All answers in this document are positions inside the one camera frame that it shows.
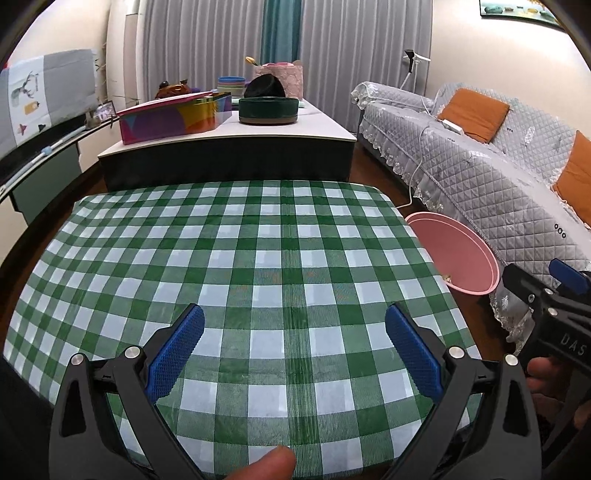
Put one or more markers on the green checkered tablecloth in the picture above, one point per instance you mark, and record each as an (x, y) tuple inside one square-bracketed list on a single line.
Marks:
[(258, 258)]

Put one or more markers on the dark green round tin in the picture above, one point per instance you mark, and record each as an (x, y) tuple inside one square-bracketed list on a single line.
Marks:
[(268, 113)]

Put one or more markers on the white rod with blue ball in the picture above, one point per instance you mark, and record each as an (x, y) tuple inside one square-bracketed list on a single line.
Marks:
[(46, 150)]

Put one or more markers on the person's left hand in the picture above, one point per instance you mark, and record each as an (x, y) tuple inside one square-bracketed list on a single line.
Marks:
[(270, 464)]

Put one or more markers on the stack of coloured bowls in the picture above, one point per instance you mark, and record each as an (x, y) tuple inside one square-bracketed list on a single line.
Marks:
[(231, 86)]

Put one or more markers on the grey deer-print cover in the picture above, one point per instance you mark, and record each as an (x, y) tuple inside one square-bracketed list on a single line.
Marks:
[(60, 87)]

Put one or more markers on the teal curtain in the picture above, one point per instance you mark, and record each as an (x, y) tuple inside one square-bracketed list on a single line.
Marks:
[(280, 32)]

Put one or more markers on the pink plastic basin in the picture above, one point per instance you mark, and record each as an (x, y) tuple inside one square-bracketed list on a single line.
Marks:
[(457, 249)]

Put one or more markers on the person's right hand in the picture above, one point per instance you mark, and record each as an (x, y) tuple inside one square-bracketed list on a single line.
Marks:
[(545, 378)]

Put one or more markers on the grey curtain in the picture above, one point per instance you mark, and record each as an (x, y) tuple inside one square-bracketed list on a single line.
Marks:
[(364, 64), (203, 41)]

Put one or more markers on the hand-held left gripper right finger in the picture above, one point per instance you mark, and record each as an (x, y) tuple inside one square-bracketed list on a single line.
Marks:
[(413, 353)]

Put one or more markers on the dark cabinet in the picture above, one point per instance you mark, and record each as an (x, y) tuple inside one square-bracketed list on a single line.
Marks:
[(46, 184)]

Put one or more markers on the small photo frame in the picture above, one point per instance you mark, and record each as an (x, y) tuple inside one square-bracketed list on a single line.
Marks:
[(105, 112)]

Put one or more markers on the orange cushion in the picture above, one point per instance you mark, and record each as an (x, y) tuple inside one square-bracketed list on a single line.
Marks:
[(577, 175), (475, 115)]

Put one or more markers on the tall standing air conditioner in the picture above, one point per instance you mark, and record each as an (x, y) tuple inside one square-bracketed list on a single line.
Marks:
[(134, 50)]

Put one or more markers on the thin twig plant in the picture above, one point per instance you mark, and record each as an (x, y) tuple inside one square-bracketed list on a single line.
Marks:
[(105, 69)]

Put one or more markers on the white power adapter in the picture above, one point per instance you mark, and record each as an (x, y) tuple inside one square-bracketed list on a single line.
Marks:
[(452, 126)]

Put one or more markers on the framed wall picture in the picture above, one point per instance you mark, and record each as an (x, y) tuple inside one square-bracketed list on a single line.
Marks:
[(517, 11)]

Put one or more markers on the pink patterned basket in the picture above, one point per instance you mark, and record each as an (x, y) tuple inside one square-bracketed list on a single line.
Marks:
[(291, 81)]

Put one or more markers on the white floor lamp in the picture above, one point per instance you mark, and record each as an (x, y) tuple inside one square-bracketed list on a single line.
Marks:
[(410, 57)]

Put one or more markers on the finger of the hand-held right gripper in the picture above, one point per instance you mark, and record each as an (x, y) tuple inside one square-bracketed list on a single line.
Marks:
[(570, 275), (526, 286)]

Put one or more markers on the white-topped coffee table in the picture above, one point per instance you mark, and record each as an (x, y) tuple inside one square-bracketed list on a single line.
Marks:
[(286, 138)]

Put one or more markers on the sofa with grey quilted cover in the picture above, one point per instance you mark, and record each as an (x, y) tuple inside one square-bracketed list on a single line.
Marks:
[(489, 184)]

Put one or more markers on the colourful rectangular tin box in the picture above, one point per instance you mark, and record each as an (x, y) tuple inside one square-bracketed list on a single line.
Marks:
[(166, 122)]

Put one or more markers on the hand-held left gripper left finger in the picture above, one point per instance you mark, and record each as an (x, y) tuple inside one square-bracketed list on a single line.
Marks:
[(178, 355)]

